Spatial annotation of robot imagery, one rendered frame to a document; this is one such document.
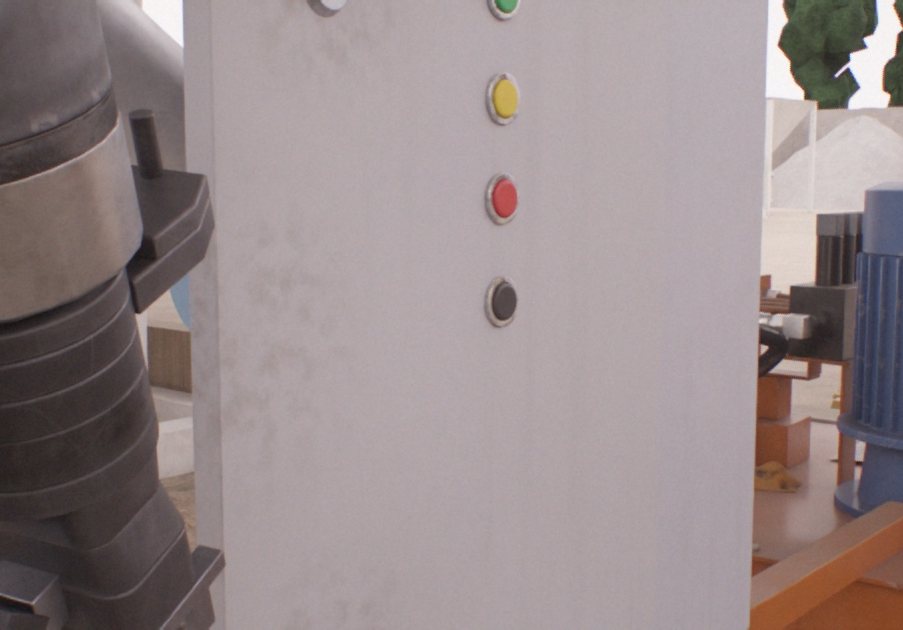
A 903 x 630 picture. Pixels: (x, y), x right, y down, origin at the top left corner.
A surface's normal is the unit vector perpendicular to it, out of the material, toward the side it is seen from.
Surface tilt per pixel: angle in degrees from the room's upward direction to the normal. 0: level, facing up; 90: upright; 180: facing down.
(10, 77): 106
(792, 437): 90
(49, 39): 99
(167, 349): 90
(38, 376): 111
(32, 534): 122
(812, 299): 90
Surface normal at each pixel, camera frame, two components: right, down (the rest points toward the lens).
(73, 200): 0.83, 0.25
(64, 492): 0.46, 0.44
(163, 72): 0.75, -0.07
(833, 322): -0.65, 0.09
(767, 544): 0.00, -0.99
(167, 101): 0.63, 0.16
